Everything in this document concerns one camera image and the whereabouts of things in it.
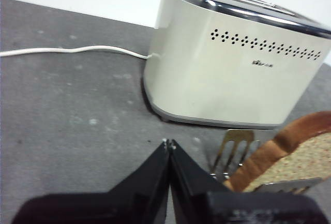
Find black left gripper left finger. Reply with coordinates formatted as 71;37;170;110
11;140;171;224

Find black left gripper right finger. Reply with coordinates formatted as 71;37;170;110
169;139;327;224

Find brown bread slice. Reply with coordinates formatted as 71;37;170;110
223;110;331;193

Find steel toast rack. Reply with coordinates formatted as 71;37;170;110
206;128;324;196

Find cream two-slot toaster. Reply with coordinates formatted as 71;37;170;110
143;0;331;129

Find white toaster power cable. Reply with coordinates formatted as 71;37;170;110
0;44;151;60

